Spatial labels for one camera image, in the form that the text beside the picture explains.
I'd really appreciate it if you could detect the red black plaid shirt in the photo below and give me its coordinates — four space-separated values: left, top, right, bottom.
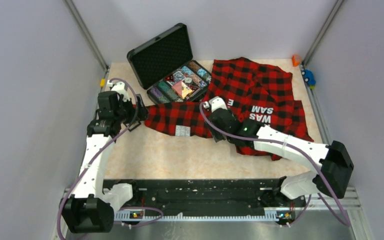
144 57 312 142

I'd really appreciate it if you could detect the pink yellow card packet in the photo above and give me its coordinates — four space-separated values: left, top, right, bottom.
171 81 194 100

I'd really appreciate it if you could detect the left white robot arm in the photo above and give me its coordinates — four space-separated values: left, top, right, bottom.
61 90 147 234

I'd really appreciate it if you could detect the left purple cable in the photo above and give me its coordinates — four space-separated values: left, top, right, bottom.
56 77 164 239

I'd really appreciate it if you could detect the black open chip case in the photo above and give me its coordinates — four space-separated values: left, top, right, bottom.
126 23 212 104

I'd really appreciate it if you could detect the yellow small clip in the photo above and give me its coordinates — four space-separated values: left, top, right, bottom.
99 78 106 88

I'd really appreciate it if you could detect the black square brooch box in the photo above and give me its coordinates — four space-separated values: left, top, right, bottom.
125 121 142 132

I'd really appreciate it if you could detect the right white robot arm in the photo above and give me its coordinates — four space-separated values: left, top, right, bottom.
204 108 354 206

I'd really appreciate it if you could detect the orange small object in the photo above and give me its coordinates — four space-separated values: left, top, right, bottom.
291 54 303 67

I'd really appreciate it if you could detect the blue toy car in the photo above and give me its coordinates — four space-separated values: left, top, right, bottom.
301 69 316 89

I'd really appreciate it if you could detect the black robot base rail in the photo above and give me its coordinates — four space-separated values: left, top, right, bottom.
103 179 307 217

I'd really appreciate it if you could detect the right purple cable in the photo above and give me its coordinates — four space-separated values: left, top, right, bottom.
199 101 352 228

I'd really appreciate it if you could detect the purple cable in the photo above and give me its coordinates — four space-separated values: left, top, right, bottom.
199 101 352 228
56 77 164 239

